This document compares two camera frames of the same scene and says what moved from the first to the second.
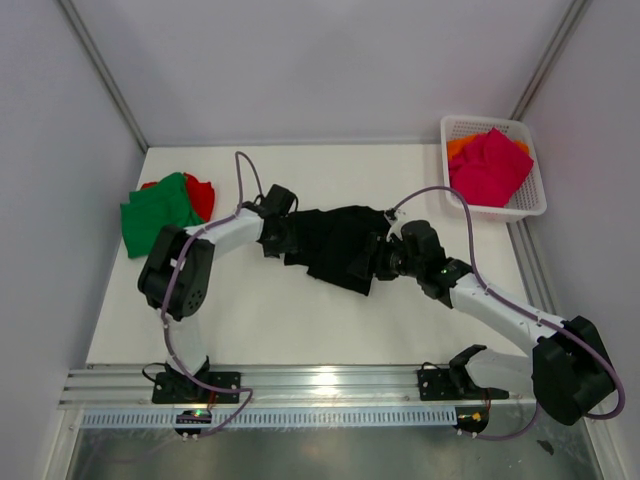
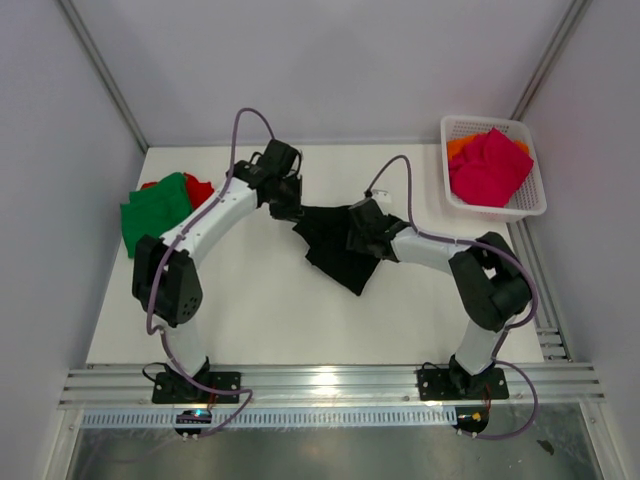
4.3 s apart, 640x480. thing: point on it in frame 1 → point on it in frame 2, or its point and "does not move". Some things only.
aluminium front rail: [233, 386] does not move
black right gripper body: [392, 259] → [358, 239]
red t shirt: [201, 194] does not move
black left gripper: [274, 250] → [294, 210]
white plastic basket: [529, 199] does not move
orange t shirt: [455, 146] does not move
